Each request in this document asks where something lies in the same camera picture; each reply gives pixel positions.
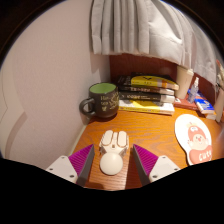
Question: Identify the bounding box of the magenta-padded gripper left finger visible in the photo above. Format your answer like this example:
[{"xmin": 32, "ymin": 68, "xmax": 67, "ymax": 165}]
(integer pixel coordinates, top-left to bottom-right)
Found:
[{"xmin": 45, "ymin": 143, "xmax": 96, "ymax": 187}]

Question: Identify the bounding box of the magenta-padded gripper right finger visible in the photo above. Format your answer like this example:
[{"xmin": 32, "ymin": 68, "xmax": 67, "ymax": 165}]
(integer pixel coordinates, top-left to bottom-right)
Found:
[{"xmin": 132, "ymin": 143, "xmax": 183, "ymax": 187}]

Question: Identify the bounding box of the white computer mouse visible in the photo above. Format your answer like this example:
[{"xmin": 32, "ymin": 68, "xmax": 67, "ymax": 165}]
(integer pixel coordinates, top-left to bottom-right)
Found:
[{"xmin": 98, "ymin": 129, "xmax": 130, "ymax": 176}]

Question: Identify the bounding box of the white cartoon-print mouse pad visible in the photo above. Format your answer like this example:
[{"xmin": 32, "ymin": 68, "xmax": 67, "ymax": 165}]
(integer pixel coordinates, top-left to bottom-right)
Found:
[{"xmin": 174, "ymin": 113, "xmax": 214, "ymax": 166}]

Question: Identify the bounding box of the yellow and white book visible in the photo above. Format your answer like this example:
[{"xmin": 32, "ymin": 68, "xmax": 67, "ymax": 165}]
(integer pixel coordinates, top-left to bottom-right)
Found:
[{"xmin": 118, "ymin": 98, "xmax": 176, "ymax": 116}]

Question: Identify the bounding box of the red-brown book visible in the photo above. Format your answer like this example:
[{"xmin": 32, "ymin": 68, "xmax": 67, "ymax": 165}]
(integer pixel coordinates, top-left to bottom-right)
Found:
[{"xmin": 173, "ymin": 97, "xmax": 201, "ymax": 111}]

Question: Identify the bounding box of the black book with white pages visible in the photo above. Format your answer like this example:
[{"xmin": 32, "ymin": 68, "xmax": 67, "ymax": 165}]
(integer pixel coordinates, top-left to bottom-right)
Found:
[{"xmin": 118, "ymin": 90, "xmax": 176, "ymax": 104}]

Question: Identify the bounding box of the blue book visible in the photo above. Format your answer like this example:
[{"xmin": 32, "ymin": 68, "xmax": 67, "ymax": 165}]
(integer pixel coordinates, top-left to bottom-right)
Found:
[{"xmin": 187, "ymin": 89, "xmax": 216, "ymax": 116}]

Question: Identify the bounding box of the dark mug with green inside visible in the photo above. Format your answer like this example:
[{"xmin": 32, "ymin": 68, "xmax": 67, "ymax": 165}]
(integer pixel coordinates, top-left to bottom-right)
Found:
[{"xmin": 78, "ymin": 82, "xmax": 120, "ymax": 119}]

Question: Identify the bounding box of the clear spray bottle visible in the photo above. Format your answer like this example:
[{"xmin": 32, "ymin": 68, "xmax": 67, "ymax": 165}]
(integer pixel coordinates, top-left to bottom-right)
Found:
[{"xmin": 187, "ymin": 77, "xmax": 200, "ymax": 104}]

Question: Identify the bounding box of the thin black book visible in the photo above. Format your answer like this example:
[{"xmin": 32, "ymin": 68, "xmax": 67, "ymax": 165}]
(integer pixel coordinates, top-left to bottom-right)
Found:
[{"xmin": 117, "ymin": 84, "xmax": 176, "ymax": 97}]

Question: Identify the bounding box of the cream ceramic pitcher vase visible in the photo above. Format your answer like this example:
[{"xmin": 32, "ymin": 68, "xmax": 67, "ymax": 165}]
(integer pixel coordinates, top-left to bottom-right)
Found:
[{"xmin": 213, "ymin": 86, "xmax": 224, "ymax": 124}]

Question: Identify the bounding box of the black and yellow book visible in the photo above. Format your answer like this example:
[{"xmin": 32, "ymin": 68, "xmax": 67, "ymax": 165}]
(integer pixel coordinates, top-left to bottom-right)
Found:
[{"xmin": 116, "ymin": 73, "xmax": 180, "ymax": 91}]

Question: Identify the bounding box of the white pleated curtain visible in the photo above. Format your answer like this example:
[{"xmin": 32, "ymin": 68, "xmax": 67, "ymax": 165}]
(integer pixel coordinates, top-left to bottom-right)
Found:
[{"xmin": 89, "ymin": 0, "xmax": 218, "ymax": 86}]

